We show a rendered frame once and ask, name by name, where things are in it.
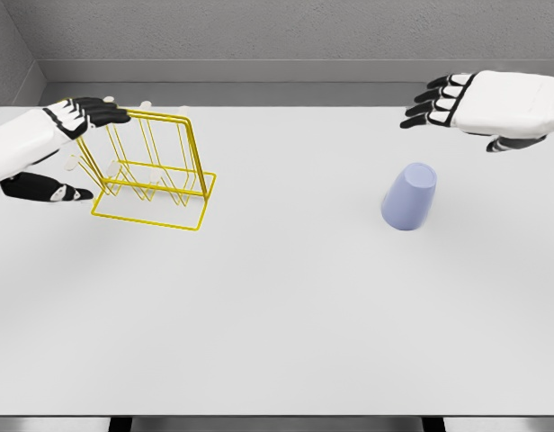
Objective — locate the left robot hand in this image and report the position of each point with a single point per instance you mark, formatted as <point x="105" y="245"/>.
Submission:
<point x="29" y="139"/>

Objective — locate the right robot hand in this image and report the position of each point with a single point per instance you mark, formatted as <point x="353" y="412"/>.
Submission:
<point x="506" y="105"/>

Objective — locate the lavender cup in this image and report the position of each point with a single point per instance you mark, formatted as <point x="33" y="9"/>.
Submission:
<point x="409" y="197"/>

